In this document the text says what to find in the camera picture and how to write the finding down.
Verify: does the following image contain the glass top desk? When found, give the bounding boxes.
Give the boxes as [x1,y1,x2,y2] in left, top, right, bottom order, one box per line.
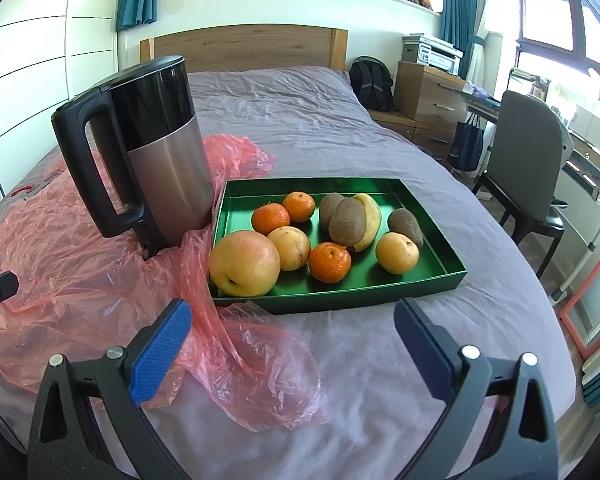
[462,85,600,201]

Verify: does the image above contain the yellow banana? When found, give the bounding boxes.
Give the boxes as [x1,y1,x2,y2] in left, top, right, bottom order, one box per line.
[352,193,382,253]

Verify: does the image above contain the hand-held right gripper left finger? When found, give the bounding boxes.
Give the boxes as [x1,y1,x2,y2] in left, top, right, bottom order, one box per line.
[27,298,193,480]

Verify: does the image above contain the navy tote bag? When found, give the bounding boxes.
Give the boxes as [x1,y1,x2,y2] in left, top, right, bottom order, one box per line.
[447,113,485,172]

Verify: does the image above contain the large pinkish yellow apple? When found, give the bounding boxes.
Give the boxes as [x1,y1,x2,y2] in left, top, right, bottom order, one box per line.
[209,230,282,298]

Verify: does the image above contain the black backpack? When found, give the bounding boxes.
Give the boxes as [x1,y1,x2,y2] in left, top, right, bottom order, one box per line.
[348,56,395,112]

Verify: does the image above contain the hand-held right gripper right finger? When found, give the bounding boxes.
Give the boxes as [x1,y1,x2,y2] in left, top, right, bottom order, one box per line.
[393,298,560,480]

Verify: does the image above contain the brown kiwi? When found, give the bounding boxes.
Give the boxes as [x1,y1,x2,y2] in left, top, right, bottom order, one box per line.
[328,198,367,248]
[319,193,348,231]
[387,208,424,251]

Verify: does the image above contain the striped pepino melon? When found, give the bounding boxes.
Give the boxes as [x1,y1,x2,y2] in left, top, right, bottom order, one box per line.
[267,226,312,272]

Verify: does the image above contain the black steel electric kettle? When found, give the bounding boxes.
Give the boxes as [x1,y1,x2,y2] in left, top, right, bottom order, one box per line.
[51,56,217,261]

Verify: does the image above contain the metal tool red handle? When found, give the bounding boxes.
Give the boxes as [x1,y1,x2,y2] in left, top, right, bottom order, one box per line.
[11,170,63,200]

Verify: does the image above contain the orange tangerine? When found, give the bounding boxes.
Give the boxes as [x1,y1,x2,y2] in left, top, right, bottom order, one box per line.
[283,191,316,223]
[308,242,352,284]
[252,203,291,236]

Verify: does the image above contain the green tray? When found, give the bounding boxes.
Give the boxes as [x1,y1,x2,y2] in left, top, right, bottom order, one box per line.
[208,177,468,316]

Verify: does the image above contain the white floor stand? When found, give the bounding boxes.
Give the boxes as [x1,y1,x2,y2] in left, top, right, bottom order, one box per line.
[550,200,600,303]

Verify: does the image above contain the orange metal frame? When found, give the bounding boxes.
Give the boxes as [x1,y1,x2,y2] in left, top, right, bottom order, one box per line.
[559,240,600,358]

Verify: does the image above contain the white wardrobe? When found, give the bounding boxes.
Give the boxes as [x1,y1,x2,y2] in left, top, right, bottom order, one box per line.
[0,0,126,198]

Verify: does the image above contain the pink plastic sheet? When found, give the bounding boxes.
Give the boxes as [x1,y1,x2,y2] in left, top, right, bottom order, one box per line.
[0,133,329,432]

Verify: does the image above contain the wooden headboard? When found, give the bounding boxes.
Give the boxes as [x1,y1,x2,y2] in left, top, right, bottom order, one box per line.
[139,24,349,73]

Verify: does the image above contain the grey office chair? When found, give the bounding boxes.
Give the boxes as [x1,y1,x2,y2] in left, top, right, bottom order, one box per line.
[472,90,576,280]

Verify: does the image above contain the wooden drawer cabinet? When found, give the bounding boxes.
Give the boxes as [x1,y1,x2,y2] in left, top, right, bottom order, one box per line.
[371,61,468,161]

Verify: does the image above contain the white printer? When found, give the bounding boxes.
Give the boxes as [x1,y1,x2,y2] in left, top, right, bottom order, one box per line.
[401,34,464,76]

